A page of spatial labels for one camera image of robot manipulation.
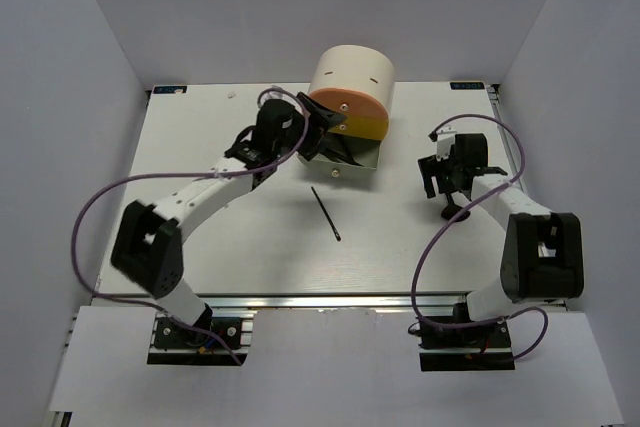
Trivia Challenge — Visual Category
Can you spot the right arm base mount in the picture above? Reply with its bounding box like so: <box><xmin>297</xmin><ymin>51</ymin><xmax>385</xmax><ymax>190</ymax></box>
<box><xmin>407</xmin><ymin>320</ymin><xmax>515</xmax><ymax>372</ymax></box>

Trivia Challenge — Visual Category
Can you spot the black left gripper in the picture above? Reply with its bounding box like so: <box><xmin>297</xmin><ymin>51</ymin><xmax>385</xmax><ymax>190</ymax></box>
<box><xmin>273</xmin><ymin>92</ymin><xmax>345</xmax><ymax>161</ymax></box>

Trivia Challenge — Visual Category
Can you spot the thin black mascara wand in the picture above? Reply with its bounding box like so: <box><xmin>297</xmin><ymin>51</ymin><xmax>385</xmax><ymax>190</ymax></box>
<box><xmin>310</xmin><ymin>186</ymin><xmax>342</xmax><ymax>242</ymax></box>

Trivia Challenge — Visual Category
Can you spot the blue right corner label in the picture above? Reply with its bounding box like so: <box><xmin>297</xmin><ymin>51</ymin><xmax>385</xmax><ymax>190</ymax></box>
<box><xmin>449</xmin><ymin>81</ymin><xmax>485</xmax><ymax>90</ymax></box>

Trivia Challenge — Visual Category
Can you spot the slim black makeup brush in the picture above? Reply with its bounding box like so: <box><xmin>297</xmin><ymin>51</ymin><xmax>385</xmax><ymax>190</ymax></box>
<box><xmin>324</xmin><ymin>148</ymin><xmax>363</xmax><ymax>167</ymax></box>

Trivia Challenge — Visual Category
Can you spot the orange organizer drawer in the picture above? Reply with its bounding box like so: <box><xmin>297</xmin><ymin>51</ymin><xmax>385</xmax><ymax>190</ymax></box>
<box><xmin>309</xmin><ymin>88</ymin><xmax>389</xmax><ymax>121</ymax></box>

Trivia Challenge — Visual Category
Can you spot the blue left corner label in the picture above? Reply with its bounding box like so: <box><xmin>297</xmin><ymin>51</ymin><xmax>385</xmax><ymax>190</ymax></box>
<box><xmin>152</xmin><ymin>85</ymin><xmax>187</xmax><ymax>95</ymax></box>

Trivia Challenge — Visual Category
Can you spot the grey green organizer drawer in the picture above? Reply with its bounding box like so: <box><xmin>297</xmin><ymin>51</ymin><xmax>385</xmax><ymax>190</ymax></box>
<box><xmin>298</xmin><ymin>133</ymin><xmax>382</xmax><ymax>181</ymax></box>

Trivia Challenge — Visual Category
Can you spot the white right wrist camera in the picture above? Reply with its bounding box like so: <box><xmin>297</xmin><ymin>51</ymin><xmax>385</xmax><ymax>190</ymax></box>
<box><xmin>429</xmin><ymin>125</ymin><xmax>457</xmax><ymax>162</ymax></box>

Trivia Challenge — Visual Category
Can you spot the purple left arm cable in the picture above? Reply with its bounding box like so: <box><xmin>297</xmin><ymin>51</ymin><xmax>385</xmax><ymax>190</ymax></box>
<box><xmin>72</xmin><ymin>88</ymin><xmax>311</xmax><ymax>366</ymax></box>

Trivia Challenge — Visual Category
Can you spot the yellow organizer drawer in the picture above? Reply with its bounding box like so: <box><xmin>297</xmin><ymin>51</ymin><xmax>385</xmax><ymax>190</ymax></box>
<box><xmin>330</xmin><ymin>112</ymin><xmax>389</xmax><ymax>141</ymax></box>

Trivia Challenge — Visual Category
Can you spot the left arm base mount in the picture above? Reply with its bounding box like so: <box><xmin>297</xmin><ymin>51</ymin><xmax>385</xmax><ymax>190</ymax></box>
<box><xmin>147</xmin><ymin>305</ymin><xmax>256</xmax><ymax>367</ymax></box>

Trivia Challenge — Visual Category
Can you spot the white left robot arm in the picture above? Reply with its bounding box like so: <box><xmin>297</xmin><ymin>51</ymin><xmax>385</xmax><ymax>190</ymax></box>
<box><xmin>110</xmin><ymin>88</ymin><xmax>346</xmax><ymax>346</ymax></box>

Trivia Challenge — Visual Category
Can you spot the cream cylindrical makeup organizer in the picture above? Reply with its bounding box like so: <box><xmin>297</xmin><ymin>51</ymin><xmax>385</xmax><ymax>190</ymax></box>
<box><xmin>308</xmin><ymin>45</ymin><xmax>395</xmax><ymax>113</ymax></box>

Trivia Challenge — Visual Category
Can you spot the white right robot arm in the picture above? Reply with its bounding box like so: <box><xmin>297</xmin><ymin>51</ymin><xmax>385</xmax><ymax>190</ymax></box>
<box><xmin>418</xmin><ymin>128</ymin><xmax>584</xmax><ymax>346</ymax></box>

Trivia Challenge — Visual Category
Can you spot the blue corner label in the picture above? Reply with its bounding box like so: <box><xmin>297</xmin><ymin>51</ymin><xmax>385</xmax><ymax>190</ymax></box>
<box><xmin>449</xmin><ymin>81</ymin><xmax>485</xmax><ymax>90</ymax></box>
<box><xmin>152</xmin><ymin>85</ymin><xmax>187</xmax><ymax>95</ymax></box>

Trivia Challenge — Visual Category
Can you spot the black powder brush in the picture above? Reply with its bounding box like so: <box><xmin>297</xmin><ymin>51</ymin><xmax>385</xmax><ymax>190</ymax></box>
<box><xmin>323</xmin><ymin>134</ymin><xmax>353</xmax><ymax>162</ymax></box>

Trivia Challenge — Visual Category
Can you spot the black fan makeup brush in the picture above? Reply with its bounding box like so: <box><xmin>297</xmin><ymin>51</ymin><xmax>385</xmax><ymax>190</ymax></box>
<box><xmin>440</xmin><ymin>193</ymin><xmax>470</xmax><ymax>222</ymax></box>

